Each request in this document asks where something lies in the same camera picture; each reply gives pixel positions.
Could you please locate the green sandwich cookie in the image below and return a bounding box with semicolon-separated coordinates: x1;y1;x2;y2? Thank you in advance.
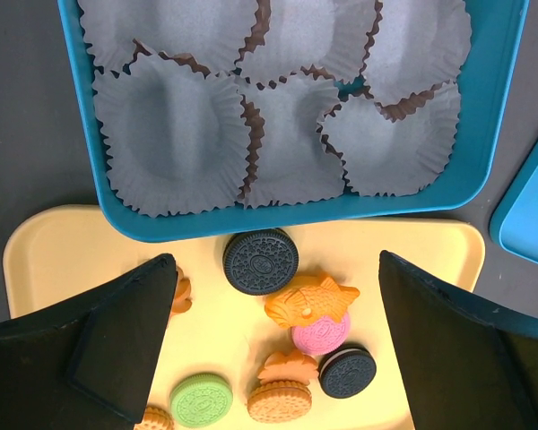
169;373;233;428

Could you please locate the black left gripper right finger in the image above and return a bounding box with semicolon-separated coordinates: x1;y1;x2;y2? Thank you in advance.
378;251;538;429

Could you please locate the small black sandwich cookie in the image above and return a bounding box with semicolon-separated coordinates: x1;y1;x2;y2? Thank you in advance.
318;342;377;399

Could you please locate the teal tin lid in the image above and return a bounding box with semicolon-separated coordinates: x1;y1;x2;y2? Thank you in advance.
489;140;538;264

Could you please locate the orange flower shaped cookie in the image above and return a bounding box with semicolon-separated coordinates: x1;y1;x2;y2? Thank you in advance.
169;267;192;318

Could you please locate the pink sandwich cookie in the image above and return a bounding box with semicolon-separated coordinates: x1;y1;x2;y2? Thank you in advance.
291;313;351;356

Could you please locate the white paper cupcake liner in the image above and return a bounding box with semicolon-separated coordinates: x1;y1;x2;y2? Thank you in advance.
238;1;377;85
78;0;258;72
92;56;249;218
364;0;472;106
322;83;461;196
240;73;344;209

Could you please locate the orange fish shaped cookie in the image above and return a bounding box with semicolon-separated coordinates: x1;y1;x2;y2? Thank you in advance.
265;271;360;329

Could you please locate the orange round sandwich cookie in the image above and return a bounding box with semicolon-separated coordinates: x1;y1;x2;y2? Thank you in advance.
247;381;312;424

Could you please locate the large black sandwich cookie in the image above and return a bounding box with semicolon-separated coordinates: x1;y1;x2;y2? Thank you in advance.
222;228;299;296

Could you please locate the teal cookie tin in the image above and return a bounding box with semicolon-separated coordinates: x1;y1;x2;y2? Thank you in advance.
58;1;528;243

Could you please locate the orange leaf shaped cookie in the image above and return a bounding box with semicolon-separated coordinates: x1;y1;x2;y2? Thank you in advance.
257;349;318;385

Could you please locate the yellow plastic tray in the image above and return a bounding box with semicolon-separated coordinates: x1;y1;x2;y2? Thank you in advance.
4;206;485;429

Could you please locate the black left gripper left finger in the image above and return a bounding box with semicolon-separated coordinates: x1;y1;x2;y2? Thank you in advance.
0;254;177;425

